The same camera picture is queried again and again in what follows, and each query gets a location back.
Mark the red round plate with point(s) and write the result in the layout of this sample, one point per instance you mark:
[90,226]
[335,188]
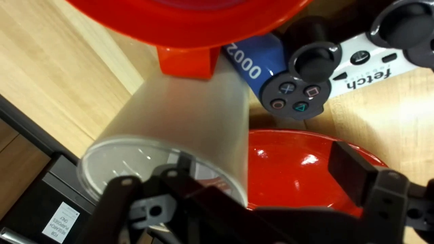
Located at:
[293,171]

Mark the black box with white label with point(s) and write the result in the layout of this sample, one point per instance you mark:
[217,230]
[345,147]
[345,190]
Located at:
[27,212]

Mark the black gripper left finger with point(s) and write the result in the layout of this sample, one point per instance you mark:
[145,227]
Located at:
[130,204]

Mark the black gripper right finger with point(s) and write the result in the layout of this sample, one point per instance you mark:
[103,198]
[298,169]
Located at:
[388,204]

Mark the white translucent cylindrical container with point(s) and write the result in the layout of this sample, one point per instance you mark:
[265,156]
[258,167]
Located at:
[180,113]

